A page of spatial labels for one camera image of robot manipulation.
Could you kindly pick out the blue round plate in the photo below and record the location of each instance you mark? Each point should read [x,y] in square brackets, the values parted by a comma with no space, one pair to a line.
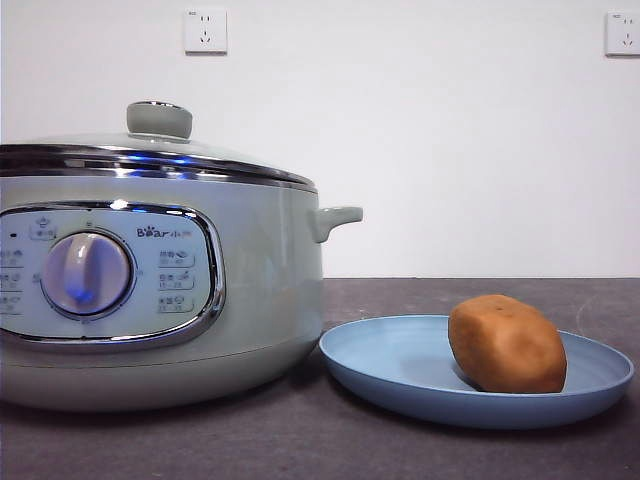
[390,360]

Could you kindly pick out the pale green electric steamer pot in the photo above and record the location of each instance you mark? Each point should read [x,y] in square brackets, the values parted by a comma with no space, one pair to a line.
[260,280]

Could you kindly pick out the brown potato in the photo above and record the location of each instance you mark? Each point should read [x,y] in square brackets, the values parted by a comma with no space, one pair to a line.
[509,345]

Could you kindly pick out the glass lid with grey knob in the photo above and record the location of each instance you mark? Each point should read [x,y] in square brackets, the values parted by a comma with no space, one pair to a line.
[159,120]

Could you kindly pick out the white wall socket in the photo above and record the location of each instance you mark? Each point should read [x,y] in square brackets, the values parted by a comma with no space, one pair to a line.
[205,31]
[624,34]

